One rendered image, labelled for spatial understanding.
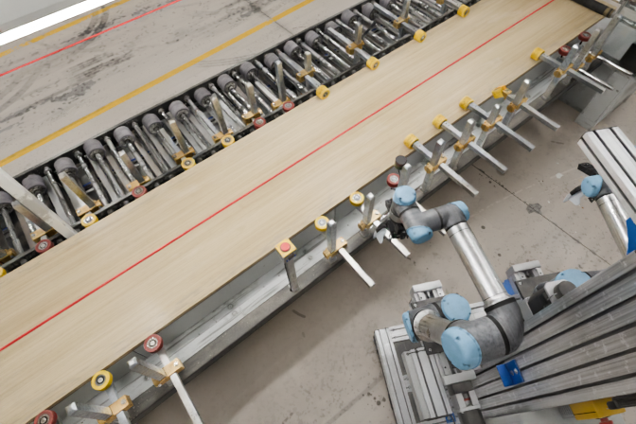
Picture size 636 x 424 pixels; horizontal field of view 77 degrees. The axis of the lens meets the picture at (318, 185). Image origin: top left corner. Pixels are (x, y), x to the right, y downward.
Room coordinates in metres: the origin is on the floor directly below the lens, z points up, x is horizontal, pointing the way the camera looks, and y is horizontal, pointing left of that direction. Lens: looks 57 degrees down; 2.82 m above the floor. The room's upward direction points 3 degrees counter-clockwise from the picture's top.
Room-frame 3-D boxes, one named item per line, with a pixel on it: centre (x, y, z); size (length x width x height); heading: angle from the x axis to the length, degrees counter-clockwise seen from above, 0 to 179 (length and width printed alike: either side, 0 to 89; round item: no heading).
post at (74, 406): (0.16, 0.96, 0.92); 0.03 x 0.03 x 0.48; 36
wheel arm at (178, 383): (0.27, 0.69, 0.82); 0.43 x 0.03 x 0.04; 36
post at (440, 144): (1.32, -0.67, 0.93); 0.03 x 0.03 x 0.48; 36
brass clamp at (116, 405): (0.17, 0.94, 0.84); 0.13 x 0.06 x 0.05; 126
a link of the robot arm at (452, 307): (0.42, -0.50, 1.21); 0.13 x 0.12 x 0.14; 106
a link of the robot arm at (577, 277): (0.50, -1.01, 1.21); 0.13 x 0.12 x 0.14; 91
